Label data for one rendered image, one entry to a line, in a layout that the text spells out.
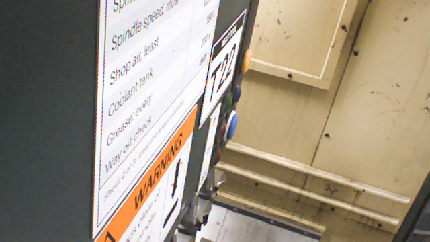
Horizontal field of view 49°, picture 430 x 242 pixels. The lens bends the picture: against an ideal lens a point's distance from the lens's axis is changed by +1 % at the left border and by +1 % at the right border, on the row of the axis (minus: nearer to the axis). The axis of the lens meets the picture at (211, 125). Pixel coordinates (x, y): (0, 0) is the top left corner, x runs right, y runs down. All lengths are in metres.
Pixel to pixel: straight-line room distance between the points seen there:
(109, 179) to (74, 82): 0.07
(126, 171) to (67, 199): 0.05
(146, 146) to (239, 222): 1.28
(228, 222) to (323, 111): 0.48
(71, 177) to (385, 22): 1.06
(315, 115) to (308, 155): 0.13
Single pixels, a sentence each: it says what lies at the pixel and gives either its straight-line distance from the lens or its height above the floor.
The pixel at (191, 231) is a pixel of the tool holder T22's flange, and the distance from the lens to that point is 0.92.
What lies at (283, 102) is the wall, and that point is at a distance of 1.29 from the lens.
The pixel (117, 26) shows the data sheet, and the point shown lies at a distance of 0.18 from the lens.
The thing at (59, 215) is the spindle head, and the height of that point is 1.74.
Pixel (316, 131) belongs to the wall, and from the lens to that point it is 1.32.
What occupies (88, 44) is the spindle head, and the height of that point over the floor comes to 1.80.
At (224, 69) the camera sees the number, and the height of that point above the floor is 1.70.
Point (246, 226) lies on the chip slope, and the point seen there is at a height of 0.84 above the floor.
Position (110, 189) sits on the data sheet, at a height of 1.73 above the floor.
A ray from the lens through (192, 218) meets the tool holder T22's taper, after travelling 0.91.
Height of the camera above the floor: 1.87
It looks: 32 degrees down
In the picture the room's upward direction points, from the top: 11 degrees clockwise
